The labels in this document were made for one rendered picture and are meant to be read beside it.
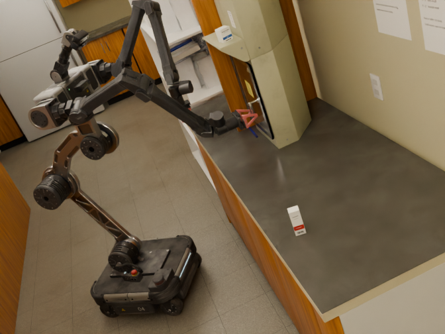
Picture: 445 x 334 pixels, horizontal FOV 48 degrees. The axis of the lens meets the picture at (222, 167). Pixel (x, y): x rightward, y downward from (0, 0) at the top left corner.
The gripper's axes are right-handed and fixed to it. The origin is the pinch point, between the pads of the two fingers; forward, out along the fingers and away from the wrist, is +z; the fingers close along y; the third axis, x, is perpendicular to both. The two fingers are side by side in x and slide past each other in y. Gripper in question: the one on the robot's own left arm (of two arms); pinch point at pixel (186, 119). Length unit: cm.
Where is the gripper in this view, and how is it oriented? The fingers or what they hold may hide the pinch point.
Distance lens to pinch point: 273.3
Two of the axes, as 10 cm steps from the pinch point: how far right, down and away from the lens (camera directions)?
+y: 9.0, -4.2, 1.1
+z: 3.3, 8.3, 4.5
